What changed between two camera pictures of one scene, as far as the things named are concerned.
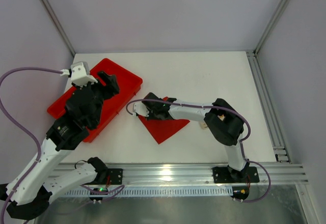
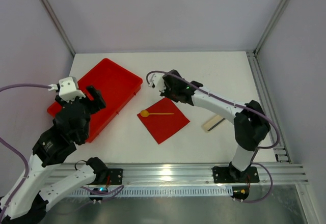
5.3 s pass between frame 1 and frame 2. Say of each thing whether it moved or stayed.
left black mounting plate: stayed
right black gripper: moved
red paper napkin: stayed
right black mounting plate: stayed
